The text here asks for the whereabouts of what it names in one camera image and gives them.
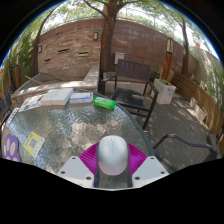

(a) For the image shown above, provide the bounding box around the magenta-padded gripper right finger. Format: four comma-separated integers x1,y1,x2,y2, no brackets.
125,143,170,188

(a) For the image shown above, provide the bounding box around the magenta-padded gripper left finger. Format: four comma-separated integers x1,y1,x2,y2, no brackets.
56,142,101,188

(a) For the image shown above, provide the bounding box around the white computer mouse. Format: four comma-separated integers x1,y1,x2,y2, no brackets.
96,134,130,176

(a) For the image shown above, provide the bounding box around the black metal armchair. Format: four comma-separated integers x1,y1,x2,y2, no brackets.
153,133,223,164
0,94,14,128

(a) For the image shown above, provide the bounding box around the yellow code card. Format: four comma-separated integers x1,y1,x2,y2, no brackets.
23,131,46,158

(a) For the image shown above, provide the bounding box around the blue and white tissue pack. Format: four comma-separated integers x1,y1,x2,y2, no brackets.
69,91,94,104

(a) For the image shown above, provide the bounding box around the green wipes pack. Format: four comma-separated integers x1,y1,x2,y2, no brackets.
92,96,117,110

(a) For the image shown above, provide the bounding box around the small white planter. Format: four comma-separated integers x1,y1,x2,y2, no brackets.
194,104,208,122

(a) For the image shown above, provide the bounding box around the white flat box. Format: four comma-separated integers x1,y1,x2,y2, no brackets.
41,87,75,106

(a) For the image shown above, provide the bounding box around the large white planter box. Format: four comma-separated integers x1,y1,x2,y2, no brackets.
153,78,177,105

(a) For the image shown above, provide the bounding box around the colourful printed leaflet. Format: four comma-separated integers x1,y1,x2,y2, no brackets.
18,94,46,113

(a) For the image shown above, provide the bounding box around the white sign plate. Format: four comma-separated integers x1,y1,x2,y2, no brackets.
5,107,20,129

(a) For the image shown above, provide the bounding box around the dark slatted wooden chair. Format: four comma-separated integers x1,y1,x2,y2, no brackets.
99,59,160,130

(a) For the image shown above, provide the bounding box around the thin tree trunk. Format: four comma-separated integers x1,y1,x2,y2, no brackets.
176,16,190,76
31,9,54,78

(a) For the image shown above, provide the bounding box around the thick tree trunk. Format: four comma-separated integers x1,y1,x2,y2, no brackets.
83,0,124,73

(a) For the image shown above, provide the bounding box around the wooden lamp post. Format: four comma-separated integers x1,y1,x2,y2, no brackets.
13,53,22,89
163,37,174,81

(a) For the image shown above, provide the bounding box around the grey wall mailbox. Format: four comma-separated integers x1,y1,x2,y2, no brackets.
114,52,125,65

